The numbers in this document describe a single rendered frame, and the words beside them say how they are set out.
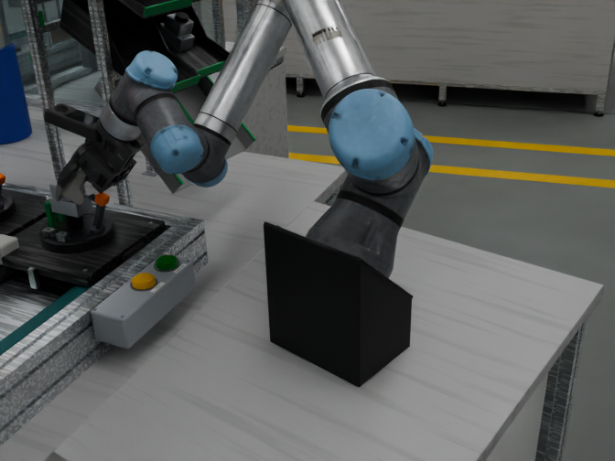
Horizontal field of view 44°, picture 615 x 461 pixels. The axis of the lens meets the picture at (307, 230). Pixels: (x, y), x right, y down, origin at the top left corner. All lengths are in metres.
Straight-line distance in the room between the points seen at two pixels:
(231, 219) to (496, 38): 3.55
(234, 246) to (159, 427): 0.57
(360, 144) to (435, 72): 4.14
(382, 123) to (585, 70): 4.12
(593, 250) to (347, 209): 2.45
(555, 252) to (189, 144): 2.50
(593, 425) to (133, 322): 1.67
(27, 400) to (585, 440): 1.75
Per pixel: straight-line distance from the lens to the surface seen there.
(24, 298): 1.47
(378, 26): 5.19
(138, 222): 1.55
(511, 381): 1.29
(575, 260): 3.45
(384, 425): 1.18
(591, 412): 2.63
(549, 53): 5.12
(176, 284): 1.38
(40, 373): 1.26
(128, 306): 1.30
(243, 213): 1.80
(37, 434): 1.25
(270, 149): 3.25
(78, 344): 1.31
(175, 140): 1.20
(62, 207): 1.49
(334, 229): 1.18
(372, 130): 1.07
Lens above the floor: 1.65
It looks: 28 degrees down
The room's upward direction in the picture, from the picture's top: 2 degrees counter-clockwise
